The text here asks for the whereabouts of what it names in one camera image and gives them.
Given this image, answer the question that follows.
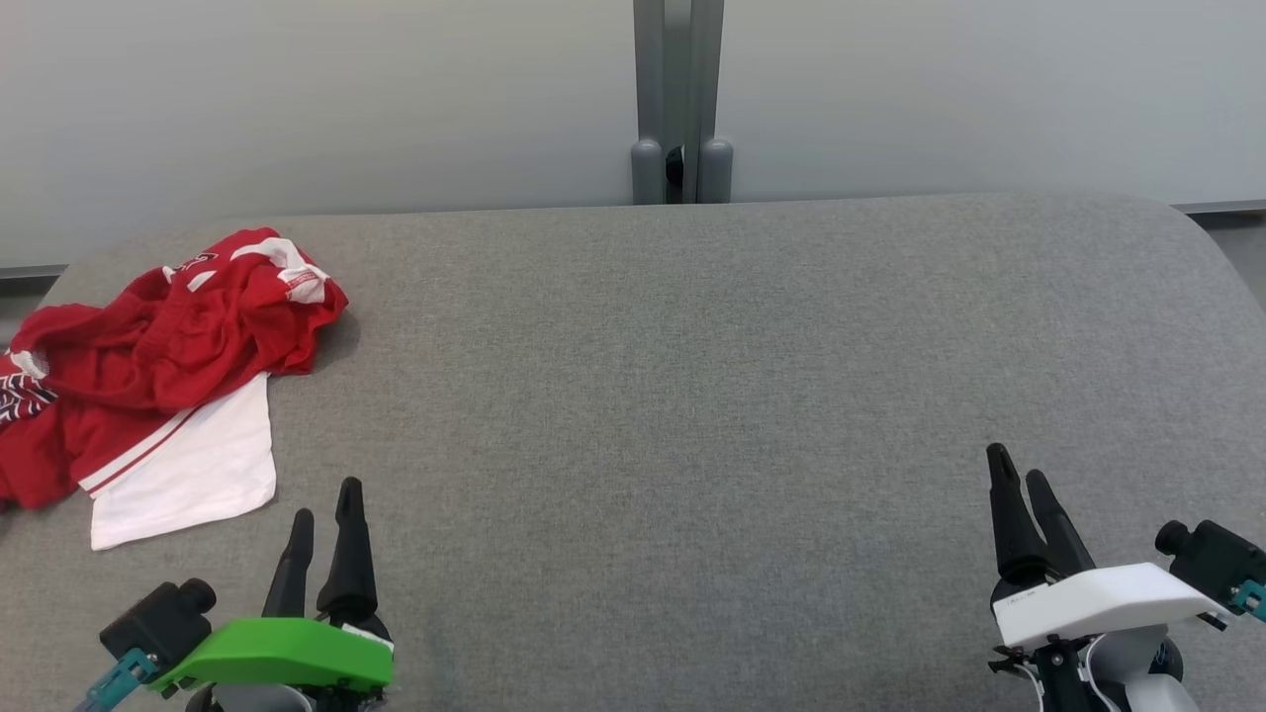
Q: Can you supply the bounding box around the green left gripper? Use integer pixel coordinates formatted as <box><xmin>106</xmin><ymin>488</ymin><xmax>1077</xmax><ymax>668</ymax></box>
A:
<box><xmin>148</xmin><ymin>478</ymin><xmax>395</xmax><ymax>712</ymax></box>

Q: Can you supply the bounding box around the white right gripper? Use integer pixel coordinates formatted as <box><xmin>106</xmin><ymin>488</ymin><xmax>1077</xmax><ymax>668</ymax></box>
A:
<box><xmin>986</xmin><ymin>443</ymin><xmax>1233</xmax><ymax>712</ymax></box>

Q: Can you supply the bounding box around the red shirt with white sleeves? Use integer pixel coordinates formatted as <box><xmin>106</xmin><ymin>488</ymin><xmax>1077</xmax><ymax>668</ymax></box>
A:
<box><xmin>0</xmin><ymin>287</ymin><xmax>327</xmax><ymax>552</ymax></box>

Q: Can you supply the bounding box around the grey partition post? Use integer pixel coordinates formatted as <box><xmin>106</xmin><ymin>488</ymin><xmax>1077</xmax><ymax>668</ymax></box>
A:
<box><xmin>631</xmin><ymin>0</ymin><xmax>735</xmax><ymax>206</ymax></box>

